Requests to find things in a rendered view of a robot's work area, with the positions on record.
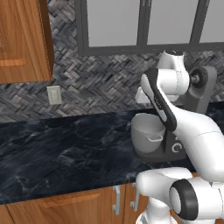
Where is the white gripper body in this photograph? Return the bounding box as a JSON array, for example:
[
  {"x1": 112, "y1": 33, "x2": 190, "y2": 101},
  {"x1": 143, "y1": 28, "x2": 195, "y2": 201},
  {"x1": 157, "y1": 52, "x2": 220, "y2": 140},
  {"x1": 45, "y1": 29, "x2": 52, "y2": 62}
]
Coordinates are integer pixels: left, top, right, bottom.
[{"x1": 135, "y1": 86, "x2": 153, "y2": 105}]

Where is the silver mixer bowl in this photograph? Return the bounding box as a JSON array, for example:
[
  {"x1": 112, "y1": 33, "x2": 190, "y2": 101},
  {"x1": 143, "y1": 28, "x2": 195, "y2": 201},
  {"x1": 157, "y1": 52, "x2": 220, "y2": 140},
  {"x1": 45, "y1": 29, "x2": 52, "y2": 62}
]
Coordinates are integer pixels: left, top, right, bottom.
[{"x1": 129, "y1": 112, "x2": 167, "y2": 155}]

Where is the grey stand mixer base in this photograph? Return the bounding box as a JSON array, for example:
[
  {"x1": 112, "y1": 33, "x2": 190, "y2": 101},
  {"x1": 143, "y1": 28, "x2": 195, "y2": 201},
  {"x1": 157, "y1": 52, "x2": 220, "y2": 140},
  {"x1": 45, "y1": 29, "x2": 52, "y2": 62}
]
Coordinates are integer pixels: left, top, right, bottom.
[{"x1": 132, "y1": 128, "x2": 191, "y2": 164}]

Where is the wooden base cupboard door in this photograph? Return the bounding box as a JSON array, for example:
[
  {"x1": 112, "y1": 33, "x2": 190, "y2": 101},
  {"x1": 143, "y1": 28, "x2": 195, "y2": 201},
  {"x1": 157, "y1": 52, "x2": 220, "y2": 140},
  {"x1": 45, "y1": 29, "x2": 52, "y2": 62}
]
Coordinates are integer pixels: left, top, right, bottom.
[{"x1": 124, "y1": 181, "x2": 151, "y2": 224}]

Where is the wooden base cupboard front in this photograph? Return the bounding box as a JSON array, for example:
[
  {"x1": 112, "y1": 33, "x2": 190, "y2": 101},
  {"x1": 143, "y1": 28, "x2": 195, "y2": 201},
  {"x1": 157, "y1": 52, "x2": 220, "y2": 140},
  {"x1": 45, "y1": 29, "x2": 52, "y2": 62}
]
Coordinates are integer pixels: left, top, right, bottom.
[{"x1": 4, "y1": 185, "x2": 127, "y2": 224}]

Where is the pale wall socket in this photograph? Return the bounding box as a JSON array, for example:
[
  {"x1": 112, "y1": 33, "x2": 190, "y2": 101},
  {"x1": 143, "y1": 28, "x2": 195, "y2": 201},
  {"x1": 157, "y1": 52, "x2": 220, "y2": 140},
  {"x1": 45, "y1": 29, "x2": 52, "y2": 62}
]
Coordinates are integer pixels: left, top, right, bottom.
[{"x1": 45, "y1": 85, "x2": 63, "y2": 106}]

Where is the silver cupboard handle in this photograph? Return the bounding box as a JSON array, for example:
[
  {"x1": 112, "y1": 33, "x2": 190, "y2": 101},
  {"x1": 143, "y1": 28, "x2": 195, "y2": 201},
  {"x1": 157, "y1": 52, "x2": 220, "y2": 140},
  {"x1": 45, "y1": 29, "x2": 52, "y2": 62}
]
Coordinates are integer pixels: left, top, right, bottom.
[
  {"x1": 111, "y1": 185, "x2": 123, "y2": 216},
  {"x1": 129, "y1": 181, "x2": 141, "y2": 213}
]

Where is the wooden cupboard door handle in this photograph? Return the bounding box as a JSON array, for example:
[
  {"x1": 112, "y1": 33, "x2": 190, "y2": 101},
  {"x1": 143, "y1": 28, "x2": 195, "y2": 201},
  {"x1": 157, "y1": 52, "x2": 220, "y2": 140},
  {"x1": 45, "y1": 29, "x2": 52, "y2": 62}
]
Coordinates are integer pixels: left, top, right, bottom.
[{"x1": 0, "y1": 58, "x2": 27, "y2": 68}]

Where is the wooden wall cupboard door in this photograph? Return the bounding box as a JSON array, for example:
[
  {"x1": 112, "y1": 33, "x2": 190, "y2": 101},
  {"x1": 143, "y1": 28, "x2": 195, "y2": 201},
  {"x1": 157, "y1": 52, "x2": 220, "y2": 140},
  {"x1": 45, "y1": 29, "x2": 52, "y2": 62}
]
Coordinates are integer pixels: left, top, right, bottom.
[{"x1": 0, "y1": 0, "x2": 55, "y2": 85}]

